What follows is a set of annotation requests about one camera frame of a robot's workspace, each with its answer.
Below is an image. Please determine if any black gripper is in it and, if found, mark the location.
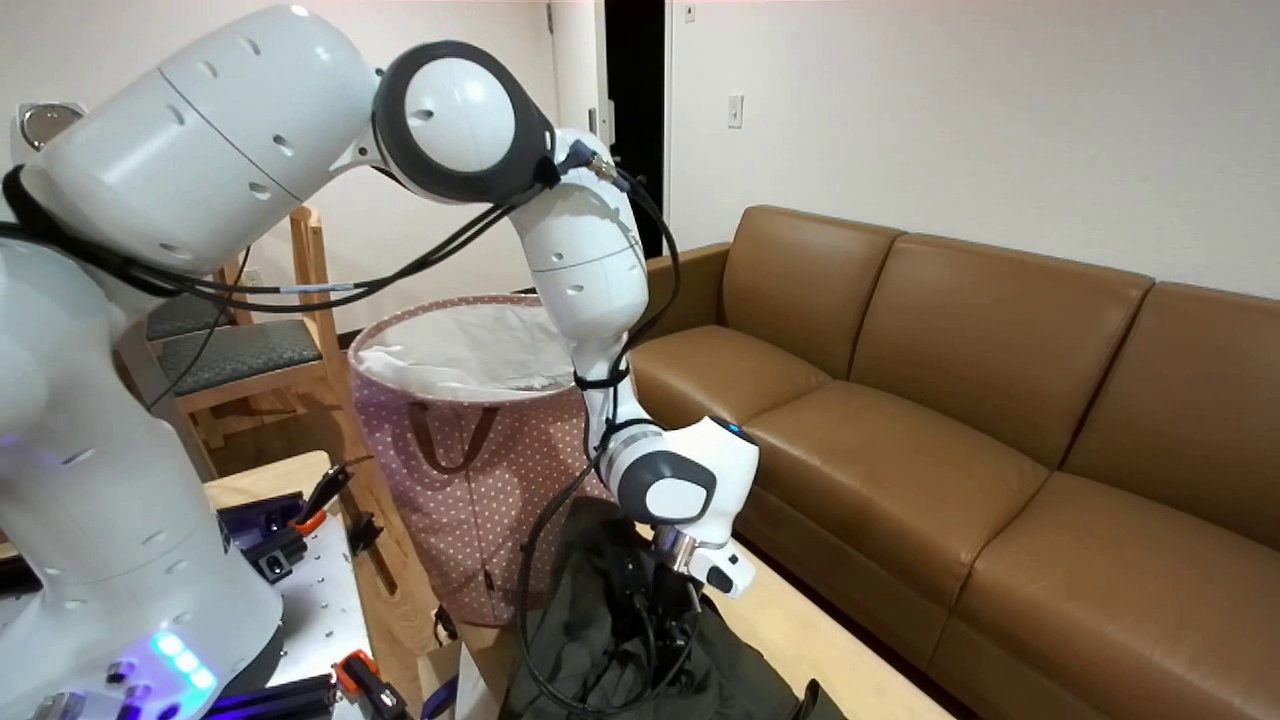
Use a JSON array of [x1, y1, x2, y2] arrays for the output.
[[657, 528, 757, 596]]

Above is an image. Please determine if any dark green cloth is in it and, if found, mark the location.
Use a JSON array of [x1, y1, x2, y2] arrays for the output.
[[500, 501, 847, 720]]

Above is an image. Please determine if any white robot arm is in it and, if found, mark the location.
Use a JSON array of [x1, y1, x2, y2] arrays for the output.
[[0, 2, 757, 720]]

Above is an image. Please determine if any pink patterned laundry bag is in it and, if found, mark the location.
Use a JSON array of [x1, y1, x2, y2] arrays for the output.
[[348, 297, 599, 627]]

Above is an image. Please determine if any brown leather sofa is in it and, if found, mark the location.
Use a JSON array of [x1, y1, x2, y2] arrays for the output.
[[633, 203, 1280, 720]]

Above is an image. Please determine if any black red clamp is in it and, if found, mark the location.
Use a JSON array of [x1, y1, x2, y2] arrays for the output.
[[288, 458, 380, 538]]

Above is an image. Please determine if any wooden chair grey cushion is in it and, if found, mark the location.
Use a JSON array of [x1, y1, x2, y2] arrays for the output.
[[114, 196, 352, 470]]

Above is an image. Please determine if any round mirror on stand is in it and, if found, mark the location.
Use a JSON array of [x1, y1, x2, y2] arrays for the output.
[[16, 99, 85, 151]]

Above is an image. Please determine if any white light switch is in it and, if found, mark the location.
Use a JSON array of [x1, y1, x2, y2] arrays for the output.
[[723, 95, 749, 126]]

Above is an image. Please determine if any white door with handle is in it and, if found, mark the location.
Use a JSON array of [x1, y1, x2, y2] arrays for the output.
[[549, 0, 614, 143]]

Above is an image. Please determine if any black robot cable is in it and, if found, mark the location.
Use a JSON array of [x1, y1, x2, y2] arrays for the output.
[[0, 154, 565, 316]]

